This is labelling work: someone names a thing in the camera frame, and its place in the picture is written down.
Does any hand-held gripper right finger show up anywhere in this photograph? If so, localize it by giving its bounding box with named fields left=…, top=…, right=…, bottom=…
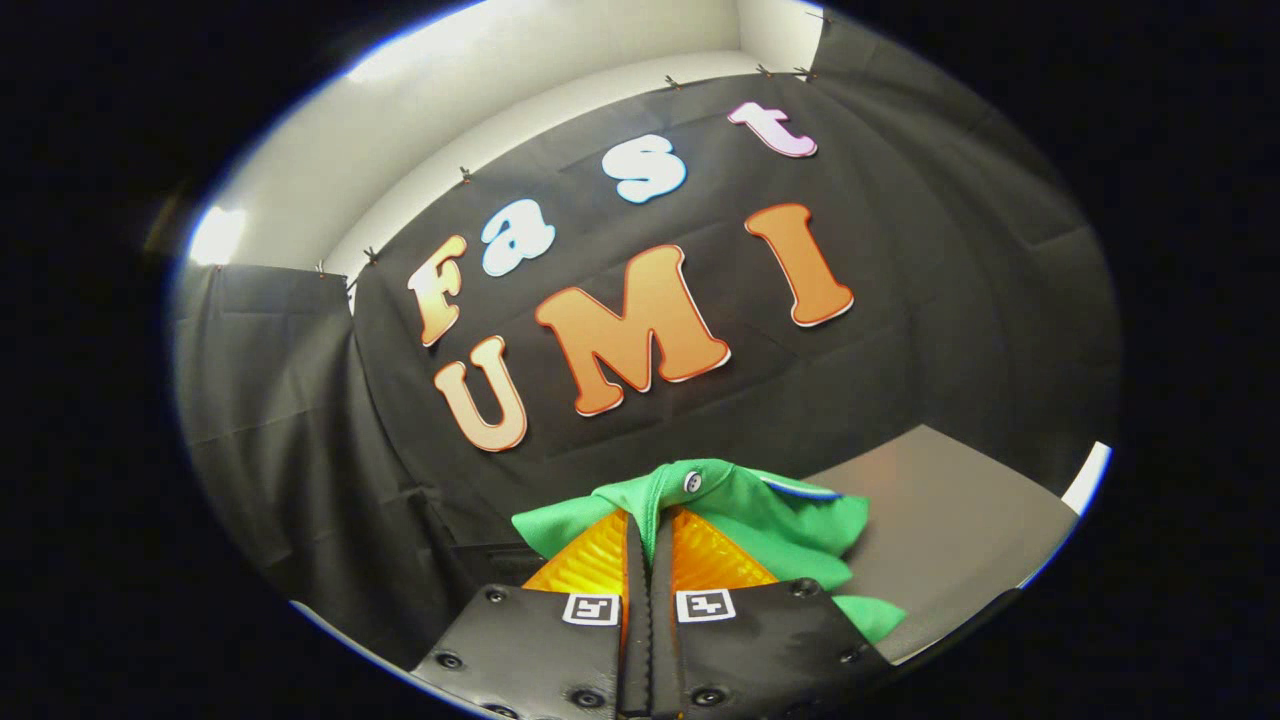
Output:
left=650, top=505, right=896, bottom=720

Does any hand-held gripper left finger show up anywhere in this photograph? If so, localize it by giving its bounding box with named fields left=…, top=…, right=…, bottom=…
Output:
left=410, top=508, right=652, bottom=720

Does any green polo shirt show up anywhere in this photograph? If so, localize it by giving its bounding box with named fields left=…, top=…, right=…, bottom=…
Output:
left=512, top=458, right=909, bottom=646

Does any ceiling tube light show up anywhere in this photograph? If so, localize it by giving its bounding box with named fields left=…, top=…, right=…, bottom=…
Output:
left=188, top=204, right=248, bottom=267

